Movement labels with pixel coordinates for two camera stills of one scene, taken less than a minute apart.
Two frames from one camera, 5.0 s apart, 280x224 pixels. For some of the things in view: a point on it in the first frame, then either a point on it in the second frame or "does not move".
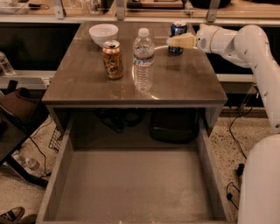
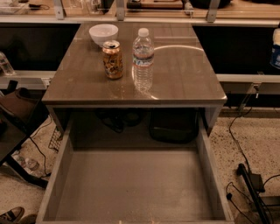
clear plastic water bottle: x=143 y=61 does not move
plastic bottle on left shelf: x=5 y=65 does not move
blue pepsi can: x=177 y=28 -> x=275 y=57
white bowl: x=103 y=32 does not move
